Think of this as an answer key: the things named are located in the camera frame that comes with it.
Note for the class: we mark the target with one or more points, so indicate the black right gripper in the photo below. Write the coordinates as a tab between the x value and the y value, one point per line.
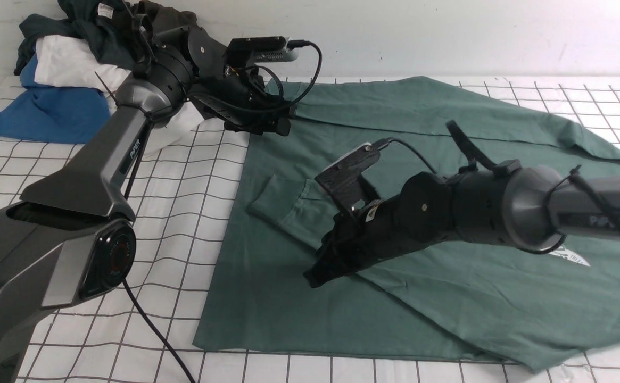
362	239

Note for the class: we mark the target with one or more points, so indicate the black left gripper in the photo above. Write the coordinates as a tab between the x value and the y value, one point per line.
249	99

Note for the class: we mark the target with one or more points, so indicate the green long-sleeve top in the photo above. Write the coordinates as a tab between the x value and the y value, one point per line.
451	301

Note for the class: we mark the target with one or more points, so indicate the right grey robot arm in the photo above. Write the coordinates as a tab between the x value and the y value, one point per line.
530	209

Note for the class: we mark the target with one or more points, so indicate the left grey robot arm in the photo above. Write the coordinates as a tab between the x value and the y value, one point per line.
68	239

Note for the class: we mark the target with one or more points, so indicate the white grid table cloth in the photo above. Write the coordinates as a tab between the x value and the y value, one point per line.
183	196

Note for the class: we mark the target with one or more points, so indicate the dark olive garment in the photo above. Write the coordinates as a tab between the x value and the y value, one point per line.
163	18

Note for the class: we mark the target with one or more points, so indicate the dark teal garment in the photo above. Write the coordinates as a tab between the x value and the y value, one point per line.
104	25

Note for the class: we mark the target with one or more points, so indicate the blue garment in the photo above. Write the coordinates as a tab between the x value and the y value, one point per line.
62	115

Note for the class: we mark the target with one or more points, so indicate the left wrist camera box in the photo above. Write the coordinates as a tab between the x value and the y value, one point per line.
244	51

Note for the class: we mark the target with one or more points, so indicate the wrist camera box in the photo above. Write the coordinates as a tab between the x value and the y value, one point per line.
244	51
343	181

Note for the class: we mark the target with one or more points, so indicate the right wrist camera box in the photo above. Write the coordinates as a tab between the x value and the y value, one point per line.
343	181

